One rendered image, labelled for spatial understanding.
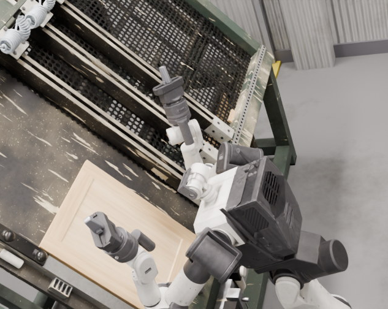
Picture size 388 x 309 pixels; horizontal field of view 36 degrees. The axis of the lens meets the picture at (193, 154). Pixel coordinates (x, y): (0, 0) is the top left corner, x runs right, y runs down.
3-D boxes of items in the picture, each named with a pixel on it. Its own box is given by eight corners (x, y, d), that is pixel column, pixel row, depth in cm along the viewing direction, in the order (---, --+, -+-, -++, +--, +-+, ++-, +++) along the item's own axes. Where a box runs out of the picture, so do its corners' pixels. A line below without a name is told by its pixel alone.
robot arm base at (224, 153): (252, 159, 223) (264, 144, 214) (253, 189, 217) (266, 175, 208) (214, 151, 219) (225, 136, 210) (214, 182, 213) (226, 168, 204)
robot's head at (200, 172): (217, 176, 199) (201, 160, 195) (211, 199, 192) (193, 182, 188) (203, 183, 203) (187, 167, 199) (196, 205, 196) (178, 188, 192)
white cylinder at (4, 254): (-4, 257, 194) (17, 270, 196) (0, 254, 192) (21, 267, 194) (0, 250, 196) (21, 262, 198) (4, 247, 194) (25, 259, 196)
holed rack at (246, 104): (197, 279, 234) (198, 278, 234) (191, 275, 233) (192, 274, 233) (265, 48, 348) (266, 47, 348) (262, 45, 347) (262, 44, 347)
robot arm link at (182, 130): (186, 105, 222) (195, 132, 227) (160, 114, 221) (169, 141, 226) (192, 112, 212) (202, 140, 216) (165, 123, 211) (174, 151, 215)
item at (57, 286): (64, 300, 201) (68, 297, 199) (47, 289, 199) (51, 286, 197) (68, 290, 204) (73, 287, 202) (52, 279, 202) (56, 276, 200)
